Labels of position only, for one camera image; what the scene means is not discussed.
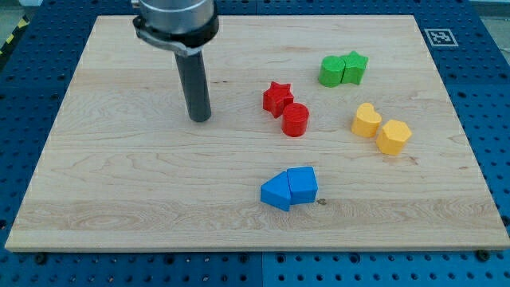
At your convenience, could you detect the blue pentagon block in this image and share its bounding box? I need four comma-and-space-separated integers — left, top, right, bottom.
287, 167, 318, 205

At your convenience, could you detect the white fiducial marker tag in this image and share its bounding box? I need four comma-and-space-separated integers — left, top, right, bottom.
424, 28, 458, 47

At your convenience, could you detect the blue triangle block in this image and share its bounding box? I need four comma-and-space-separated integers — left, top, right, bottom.
260, 171, 292, 212

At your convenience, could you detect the green star block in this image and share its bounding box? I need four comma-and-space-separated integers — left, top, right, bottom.
341, 51, 369, 85

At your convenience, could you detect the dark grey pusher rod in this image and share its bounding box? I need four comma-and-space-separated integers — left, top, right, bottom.
175, 52, 211, 123

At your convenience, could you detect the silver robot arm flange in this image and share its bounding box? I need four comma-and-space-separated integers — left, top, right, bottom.
131, 0, 219, 57

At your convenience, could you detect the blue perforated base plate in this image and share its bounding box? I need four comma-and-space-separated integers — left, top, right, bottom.
1, 1, 509, 286

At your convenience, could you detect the green cylinder block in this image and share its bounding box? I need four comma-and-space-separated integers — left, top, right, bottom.
318, 56, 345, 88

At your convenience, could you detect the red star block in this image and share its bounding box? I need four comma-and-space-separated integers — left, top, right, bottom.
263, 81, 294, 118

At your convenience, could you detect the yellow hexagon block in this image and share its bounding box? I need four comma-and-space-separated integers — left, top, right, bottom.
376, 120, 412, 155

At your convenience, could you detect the yellow heart block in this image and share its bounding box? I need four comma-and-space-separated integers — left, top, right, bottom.
351, 103, 383, 138

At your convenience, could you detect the red cylinder block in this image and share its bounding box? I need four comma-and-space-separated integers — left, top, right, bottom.
281, 103, 310, 137

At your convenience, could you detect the light wooden board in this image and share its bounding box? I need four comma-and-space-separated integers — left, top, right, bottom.
6, 15, 509, 253

